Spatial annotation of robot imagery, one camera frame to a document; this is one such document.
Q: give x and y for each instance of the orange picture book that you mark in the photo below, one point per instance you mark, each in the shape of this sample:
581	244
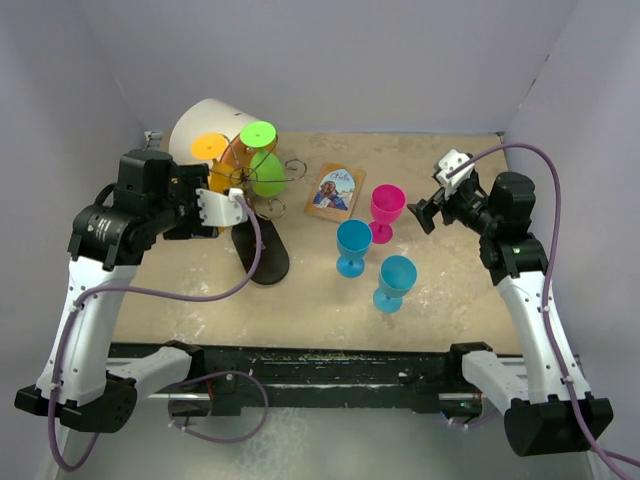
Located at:
335	193

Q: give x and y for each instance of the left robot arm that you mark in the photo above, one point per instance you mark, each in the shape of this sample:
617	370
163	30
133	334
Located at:
153	196

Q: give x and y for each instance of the orange wine glass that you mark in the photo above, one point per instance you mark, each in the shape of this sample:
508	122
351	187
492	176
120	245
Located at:
224	232
225	168

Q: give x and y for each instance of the blue wine glass left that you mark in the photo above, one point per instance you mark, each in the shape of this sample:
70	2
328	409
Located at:
354	238

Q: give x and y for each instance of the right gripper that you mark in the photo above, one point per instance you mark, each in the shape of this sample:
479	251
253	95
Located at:
427	210

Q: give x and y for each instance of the blue wine glass front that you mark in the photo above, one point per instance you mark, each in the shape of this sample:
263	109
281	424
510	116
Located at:
397	276

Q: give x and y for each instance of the metal wine glass rack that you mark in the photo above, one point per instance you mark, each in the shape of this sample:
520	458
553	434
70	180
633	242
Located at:
274	263

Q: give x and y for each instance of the orange wine glass front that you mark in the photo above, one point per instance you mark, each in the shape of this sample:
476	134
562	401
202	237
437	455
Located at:
225	168

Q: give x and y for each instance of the pink wine glass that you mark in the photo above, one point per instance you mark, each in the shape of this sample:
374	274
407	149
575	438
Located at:
387	204

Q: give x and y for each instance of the white cylinder container orange lid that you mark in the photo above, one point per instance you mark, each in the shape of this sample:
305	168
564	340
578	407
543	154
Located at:
211	116

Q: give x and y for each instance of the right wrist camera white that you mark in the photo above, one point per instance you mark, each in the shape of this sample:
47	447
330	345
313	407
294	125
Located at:
452	170

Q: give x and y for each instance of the orange wine glass back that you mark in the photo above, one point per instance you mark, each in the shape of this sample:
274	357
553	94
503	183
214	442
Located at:
224	232

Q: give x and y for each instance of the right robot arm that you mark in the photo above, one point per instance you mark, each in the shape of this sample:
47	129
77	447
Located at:
552	410

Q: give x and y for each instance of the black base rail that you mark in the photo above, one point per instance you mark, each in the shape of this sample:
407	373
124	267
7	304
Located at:
422	382

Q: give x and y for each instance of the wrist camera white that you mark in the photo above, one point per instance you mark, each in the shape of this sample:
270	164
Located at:
219	209
452	170

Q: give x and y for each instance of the green wine glass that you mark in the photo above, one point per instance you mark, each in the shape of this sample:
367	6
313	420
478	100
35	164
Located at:
266	171

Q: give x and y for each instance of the blue wine glass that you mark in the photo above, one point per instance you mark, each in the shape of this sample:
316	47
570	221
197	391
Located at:
397	276
354	238

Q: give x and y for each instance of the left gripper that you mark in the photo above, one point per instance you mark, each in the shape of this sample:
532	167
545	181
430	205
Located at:
191	178

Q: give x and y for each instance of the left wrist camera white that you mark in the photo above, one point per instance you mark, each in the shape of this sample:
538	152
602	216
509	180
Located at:
219	209

